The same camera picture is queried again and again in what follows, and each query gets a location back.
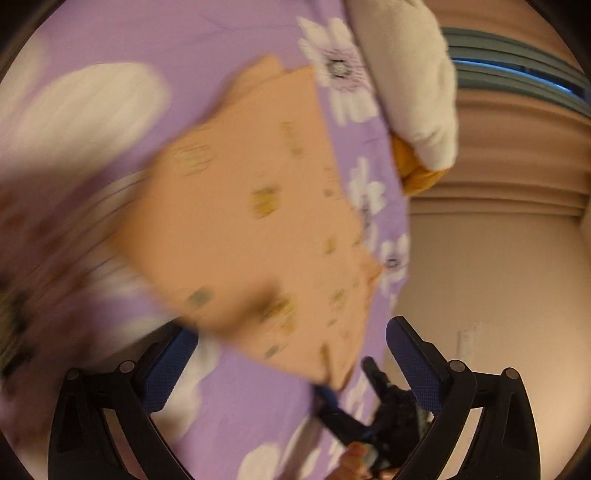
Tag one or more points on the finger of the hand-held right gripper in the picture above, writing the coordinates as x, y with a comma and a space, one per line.
337, 415
376, 376

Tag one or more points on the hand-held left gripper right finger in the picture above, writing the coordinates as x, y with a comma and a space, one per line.
411, 364

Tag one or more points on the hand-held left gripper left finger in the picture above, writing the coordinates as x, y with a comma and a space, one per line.
166, 371

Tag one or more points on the orange printed shirt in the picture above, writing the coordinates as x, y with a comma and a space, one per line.
231, 230

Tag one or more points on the person's right hand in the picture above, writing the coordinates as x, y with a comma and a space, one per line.
353, 464

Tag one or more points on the purple floral bedsheet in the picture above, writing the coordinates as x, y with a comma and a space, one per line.
254, 410

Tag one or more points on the pink curtain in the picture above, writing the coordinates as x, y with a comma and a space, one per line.
485, 14
508, 157

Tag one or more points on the white plush duck toy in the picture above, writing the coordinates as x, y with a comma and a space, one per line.
406, 69

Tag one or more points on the window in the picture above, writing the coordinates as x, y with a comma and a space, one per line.
517, 73

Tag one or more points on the teal curtain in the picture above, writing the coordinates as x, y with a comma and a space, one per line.
508, 48

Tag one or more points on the white wall socket strip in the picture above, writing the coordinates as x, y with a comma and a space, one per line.
468, 344

